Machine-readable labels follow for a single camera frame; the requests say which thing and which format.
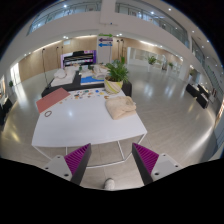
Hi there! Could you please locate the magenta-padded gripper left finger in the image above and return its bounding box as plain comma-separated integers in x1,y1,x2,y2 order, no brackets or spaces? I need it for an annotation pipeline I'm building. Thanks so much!
43,143,93,186

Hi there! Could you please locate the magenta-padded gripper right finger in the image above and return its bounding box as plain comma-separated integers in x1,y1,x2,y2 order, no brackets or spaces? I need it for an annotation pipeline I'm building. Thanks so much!
131,142,184,186

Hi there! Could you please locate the beige towel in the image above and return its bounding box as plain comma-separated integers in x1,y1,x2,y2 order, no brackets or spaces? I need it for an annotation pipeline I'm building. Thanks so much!
104,95,138,120

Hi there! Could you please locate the pink rectangular mat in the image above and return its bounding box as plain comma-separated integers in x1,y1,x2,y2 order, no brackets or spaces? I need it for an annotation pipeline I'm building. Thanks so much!
35,87,72,115

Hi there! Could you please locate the colourful sticker sheet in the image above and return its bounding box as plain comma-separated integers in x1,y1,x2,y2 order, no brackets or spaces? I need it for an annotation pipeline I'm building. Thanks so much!
71,88,111,100

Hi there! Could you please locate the black low display table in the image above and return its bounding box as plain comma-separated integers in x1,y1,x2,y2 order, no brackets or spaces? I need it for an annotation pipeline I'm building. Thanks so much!
41,71,133,98

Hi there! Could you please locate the blue architectural model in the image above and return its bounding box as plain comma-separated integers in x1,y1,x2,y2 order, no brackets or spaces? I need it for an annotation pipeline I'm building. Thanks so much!
79,75,106,86

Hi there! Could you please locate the potted plant in striped pot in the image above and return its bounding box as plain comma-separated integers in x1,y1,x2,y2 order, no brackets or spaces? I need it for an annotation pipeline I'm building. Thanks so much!
103,56,130,95

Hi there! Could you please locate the white architectural model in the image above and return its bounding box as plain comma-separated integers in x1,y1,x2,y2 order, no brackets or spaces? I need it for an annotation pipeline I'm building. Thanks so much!
50,67,78,88

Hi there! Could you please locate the black chairs group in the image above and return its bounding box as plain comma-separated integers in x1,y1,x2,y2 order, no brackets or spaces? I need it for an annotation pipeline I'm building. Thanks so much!
185,82,211,109
0,96,14,126

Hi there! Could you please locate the black floor lamp stand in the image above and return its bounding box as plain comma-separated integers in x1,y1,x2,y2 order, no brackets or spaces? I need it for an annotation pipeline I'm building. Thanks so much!
41,48,50,88

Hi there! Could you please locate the purple-framed display screen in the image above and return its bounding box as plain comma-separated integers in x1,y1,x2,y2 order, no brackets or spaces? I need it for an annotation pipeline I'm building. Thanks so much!
60,49,98,69

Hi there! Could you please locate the arrow direction sign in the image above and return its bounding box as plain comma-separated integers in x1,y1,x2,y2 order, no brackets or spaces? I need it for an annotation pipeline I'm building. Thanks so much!
97,32,114,64

